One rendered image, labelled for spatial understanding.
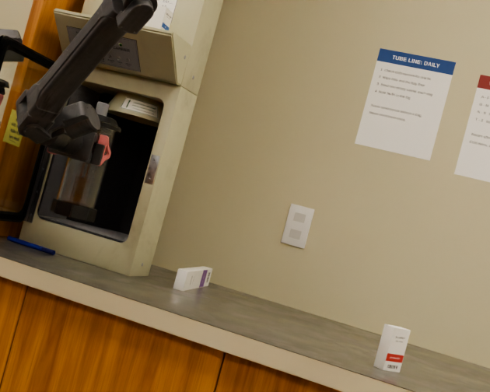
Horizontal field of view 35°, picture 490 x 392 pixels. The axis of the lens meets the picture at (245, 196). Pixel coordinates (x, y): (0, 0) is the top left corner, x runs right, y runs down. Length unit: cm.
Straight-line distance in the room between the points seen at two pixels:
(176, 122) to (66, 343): 60
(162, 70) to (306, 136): 54
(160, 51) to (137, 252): 48
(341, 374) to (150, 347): 38
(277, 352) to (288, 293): 75
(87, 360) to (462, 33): 130
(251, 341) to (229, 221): 83
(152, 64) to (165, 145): 19
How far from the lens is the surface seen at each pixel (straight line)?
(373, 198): 212
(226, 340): 144
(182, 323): 147
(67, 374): 162
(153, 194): 185
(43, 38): 200
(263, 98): 224
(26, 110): 157
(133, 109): 191
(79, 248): 191
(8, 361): 169
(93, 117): 161
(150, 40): 180
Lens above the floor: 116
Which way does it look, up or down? 1 degrees up
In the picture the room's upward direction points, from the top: 15 degrees clockwise
